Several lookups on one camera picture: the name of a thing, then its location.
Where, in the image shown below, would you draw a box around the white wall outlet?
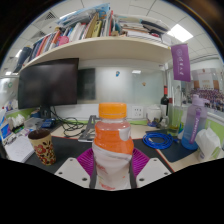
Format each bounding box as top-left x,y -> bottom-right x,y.
131,105 -> 144,119

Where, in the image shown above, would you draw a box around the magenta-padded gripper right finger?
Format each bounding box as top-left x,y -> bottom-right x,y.
129,148 -> 173,189

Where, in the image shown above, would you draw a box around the purple hanging pennant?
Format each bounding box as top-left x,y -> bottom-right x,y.
170,43 -> 192,83

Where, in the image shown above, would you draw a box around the purple translucent water bottle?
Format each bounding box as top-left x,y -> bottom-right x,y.
181,94 -> 209,151

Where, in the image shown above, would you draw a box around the dark blue mouse pad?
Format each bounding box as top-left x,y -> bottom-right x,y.
156,136 -> 201,164

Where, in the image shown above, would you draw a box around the dark wine bottle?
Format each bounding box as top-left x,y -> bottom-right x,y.
160,85 -> 170,116

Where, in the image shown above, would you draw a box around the white lidded jar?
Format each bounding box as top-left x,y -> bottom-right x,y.
146,104 -> 163,128

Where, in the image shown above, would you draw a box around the red-patterned beige cup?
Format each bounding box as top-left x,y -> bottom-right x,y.
27,128 -> 58,166

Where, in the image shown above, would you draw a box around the coiled blue cable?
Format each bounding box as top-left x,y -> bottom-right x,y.
142,131 -> 174,150

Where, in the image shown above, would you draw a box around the black red-edged desk mat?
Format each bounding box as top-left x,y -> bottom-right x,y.
24,135 -> 174,174

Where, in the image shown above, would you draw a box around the blue printed box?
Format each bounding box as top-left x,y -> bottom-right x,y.
0,109 -> 14,141

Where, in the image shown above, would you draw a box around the white tissue pack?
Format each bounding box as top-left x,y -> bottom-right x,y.
195,127 -> 223,163

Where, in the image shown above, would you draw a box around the black tangled cables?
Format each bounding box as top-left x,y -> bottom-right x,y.
49,106 -> 88,138

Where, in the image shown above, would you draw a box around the black computer monitor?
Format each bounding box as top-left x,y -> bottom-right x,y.
17,57 -> 80,119

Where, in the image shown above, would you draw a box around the green clear drinking glass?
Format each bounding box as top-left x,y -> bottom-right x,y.
167,105 -> 184,137

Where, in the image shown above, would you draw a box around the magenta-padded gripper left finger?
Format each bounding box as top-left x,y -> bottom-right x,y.
54,147 -> 98,189

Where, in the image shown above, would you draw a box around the orange-capped drink bottle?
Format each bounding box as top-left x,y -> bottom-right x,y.
91,102 -> 135,192

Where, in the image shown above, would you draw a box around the small blue device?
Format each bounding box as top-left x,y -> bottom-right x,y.
40,118 -> 57,129

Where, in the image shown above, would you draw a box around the clear plastic box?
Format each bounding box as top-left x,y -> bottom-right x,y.
23,117 -> 44,131

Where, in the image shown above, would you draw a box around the crumpled white tissues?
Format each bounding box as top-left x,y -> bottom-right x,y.
8,113 -> 26,129

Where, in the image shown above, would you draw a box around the ceiling lights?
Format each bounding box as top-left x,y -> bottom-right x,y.
4,23 -> 194,76

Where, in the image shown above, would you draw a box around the group photo poster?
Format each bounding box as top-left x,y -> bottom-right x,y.
186,68 -> 224,113

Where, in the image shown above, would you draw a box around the white paper notebook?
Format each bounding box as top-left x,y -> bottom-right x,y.
3,134 -> 35,164

